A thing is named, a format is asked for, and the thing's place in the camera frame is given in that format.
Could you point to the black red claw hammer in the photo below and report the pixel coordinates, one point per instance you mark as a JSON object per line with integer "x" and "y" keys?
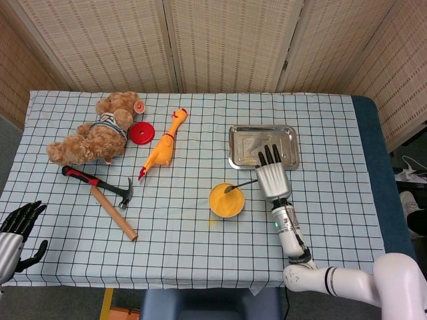
{"x": 106, "y": 186}

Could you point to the woven folding screen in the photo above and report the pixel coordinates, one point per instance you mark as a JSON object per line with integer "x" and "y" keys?
{"x": 227, "y": 43}

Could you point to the red plastic disc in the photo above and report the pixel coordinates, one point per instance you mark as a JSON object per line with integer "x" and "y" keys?
{"x": 146, "y": 135}

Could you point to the wooden rolling pin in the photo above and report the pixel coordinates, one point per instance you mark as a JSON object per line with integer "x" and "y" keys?
{"x": 116, "y": 218}

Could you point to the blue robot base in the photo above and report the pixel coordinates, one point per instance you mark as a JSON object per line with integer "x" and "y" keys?
{"x": 207, "y": 305}

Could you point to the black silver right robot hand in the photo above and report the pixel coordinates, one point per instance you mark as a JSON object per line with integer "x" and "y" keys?
{"x": 273, "y": 181}

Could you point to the orange box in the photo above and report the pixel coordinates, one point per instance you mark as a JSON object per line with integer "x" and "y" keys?
{"x": 123, "y": 315}

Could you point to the black spoon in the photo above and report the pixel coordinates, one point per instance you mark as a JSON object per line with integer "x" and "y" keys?
{"x": 230, "y": 189}

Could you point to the orange powder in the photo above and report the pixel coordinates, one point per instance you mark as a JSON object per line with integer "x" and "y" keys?
{"x": 227, "y": 205}

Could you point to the rectangular steel tray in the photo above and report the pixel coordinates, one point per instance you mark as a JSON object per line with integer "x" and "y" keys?
{"x": 243, "y": 146}

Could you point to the yellow rubber chicken toy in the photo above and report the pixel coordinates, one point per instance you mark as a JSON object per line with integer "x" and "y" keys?
{"x": 163, "y": 148}

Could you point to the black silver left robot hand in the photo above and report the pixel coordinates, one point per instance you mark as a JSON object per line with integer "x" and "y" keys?
{"x": 10, "y": 250}

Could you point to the cream bowl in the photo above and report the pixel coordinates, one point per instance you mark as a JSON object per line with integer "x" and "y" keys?
{"x": 211, "y": 208}

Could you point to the blue checked tablecloth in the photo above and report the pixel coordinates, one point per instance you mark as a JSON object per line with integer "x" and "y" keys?
{"x": 187, "y": 253}

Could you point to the brown teddy bear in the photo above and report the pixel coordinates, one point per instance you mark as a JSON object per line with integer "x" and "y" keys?
{"x": 96, "y": 138}

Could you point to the blue padded table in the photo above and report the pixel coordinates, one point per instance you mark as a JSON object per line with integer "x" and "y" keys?
{"x": 377, "y": 160}

